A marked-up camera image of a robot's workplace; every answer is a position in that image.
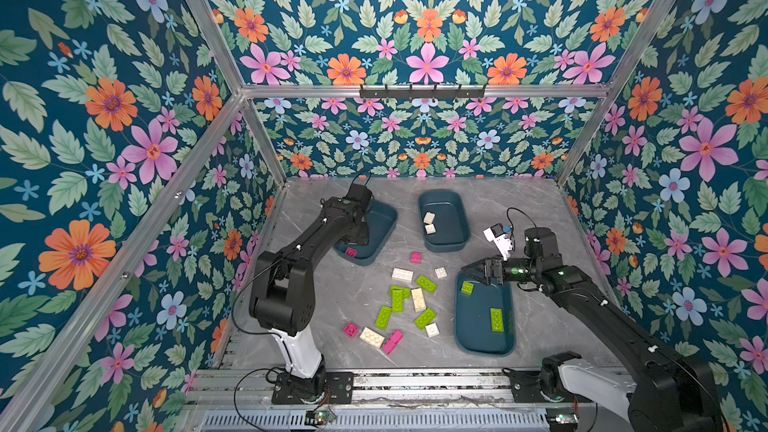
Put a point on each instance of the white long brick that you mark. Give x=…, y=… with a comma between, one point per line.
x=372, y=338
x=402, y=275

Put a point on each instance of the cream long brick centre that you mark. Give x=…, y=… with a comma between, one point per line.
x=418, y=300

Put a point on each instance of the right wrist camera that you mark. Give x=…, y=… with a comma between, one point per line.
x=502, y=238

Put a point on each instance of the white long brick bottom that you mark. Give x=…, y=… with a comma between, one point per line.
x=372, y=338

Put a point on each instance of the pink long brick bottom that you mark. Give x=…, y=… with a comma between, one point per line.
x=392, y=342

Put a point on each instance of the black bracket on rail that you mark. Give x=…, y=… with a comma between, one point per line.
x=408, y=92

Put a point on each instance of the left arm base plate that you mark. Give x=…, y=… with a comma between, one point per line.
x=332, y=387

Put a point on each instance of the white long brick top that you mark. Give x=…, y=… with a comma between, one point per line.
x=402, y=275

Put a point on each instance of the right teal bin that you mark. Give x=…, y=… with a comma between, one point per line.
x=472, y=322

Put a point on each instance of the left teal bin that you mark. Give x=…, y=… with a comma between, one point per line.
x=382, y=220

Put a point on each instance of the teal bin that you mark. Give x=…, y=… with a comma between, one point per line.
x=472, y=322
x=382, y=220
x=451, y=223

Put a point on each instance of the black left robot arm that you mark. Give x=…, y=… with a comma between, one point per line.
x=283, y=297

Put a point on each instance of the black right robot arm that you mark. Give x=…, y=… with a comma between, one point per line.
x=662, y=389

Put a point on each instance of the white square brick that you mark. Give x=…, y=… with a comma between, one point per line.
x=429, y=218

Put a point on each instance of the green small square brick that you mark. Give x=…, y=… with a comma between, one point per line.
x=467, y=288

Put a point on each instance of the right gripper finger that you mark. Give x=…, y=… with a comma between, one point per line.
x=482, y=267
x=478, y=279

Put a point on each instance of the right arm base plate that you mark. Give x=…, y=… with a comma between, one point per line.
x=528, y=385

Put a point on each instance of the green long brick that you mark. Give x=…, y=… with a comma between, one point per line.
x=398, y=299
x=497, y=320
x=425, y=318
x=426, y=284
x=383, y=317

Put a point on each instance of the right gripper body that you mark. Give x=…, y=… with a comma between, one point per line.
x=516, y=270

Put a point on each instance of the middle teal bin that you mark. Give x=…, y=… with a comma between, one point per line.
x=451, y=223

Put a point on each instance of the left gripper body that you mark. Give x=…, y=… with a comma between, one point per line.
x=358, y=236

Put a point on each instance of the green flat brick centre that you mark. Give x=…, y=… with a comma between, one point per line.
x=405, y=292

